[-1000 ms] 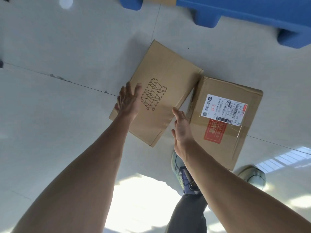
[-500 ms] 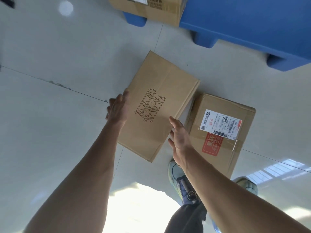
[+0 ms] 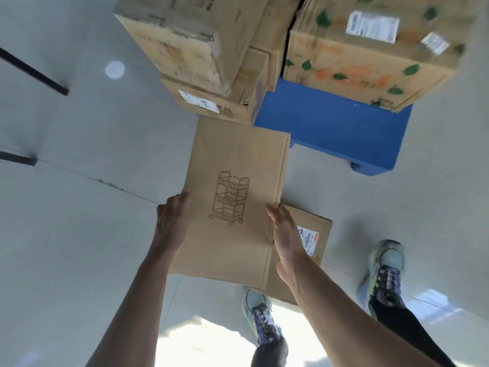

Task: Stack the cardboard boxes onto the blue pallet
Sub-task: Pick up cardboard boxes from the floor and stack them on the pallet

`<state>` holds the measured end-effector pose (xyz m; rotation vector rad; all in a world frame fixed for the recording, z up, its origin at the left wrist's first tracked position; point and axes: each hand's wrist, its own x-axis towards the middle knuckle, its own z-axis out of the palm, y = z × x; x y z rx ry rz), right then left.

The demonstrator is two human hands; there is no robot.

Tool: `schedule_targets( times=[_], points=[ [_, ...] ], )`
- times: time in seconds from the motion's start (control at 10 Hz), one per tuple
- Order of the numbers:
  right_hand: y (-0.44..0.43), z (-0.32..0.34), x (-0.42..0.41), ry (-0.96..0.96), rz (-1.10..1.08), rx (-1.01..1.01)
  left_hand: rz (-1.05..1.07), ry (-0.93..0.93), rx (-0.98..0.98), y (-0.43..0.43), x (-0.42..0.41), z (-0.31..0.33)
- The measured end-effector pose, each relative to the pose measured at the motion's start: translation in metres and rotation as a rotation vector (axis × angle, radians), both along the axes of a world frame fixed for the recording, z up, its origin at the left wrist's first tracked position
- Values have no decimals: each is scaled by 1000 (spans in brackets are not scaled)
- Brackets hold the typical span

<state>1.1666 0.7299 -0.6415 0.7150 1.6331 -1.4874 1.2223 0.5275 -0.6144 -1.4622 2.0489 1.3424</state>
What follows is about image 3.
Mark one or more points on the person's right hand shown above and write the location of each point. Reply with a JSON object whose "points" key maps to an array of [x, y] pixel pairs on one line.
{"points": [[290, 252]]}

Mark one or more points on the person's left hand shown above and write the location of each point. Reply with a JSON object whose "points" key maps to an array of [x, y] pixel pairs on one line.
{"points": [[170, 225]]}

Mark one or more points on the box with red stamp label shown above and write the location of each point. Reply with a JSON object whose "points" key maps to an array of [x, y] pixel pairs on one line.
{"points": [[322, 233]]}

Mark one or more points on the box with cart drawing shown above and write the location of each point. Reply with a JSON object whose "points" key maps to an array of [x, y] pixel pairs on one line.
{"points": [[237, 149]]}

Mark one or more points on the blue plastic pallet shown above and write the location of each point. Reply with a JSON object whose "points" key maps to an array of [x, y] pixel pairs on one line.
{"points": [[324, 126]]}

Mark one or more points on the small box brown tape text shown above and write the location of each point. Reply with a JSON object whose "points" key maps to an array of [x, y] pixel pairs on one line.
{"points": [[244, 99]]}

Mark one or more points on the box with yellow-edged label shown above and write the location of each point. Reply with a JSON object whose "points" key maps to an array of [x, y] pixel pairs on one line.
{"points": [[183, 34]]}

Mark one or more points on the orange leaf box 8935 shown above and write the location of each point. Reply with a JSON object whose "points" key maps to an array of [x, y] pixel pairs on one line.
{"points": [[363, 57]]}

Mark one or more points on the person's left forearm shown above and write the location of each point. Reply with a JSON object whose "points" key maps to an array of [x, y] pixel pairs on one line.
{"points": [[133, 321]]}

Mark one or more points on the person's right forearm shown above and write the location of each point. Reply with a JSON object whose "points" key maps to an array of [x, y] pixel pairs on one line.
{"points": [[351, 328]]}

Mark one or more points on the person's left shoe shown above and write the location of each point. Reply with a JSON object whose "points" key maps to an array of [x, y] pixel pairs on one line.
{"points": [[259, 313]]}

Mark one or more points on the person's shoe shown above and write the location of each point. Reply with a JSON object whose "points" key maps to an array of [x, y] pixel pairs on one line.
{"points": [[387, 271], [259, 313]]}

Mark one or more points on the person's right shoe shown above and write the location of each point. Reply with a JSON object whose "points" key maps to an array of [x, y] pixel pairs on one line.
{"points": [[387, 271]]}

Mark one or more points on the person's left leg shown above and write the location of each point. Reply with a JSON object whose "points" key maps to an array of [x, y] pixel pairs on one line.
{"points": [[269, 355]]}

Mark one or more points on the person's leg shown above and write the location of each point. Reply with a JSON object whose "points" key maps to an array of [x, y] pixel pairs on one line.
{"points": [[408, 328], [269, 355]]}

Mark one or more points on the person's right leg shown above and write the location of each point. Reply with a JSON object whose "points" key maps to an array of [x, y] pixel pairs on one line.
{"points": [[408, 328]]}

